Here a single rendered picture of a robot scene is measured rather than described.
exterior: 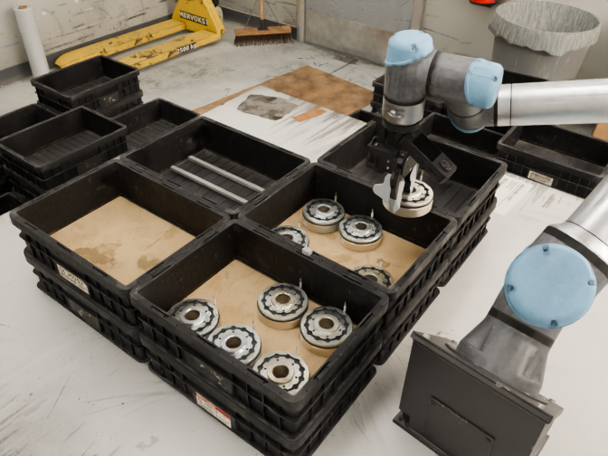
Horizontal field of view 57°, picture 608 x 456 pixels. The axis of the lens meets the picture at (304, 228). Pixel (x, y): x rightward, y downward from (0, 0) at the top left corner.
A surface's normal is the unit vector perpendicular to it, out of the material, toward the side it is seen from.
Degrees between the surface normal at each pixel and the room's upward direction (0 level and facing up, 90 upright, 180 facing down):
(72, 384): 0
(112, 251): 0
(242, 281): 0
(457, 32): 90
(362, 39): 90
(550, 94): 42
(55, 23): 90
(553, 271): 54
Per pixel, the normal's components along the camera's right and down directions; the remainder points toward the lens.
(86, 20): 0.80, 0.39
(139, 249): 0.02, -0.78
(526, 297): -0.40, -0.05
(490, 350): -0.41, -0.54
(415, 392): -0.67, 0.45
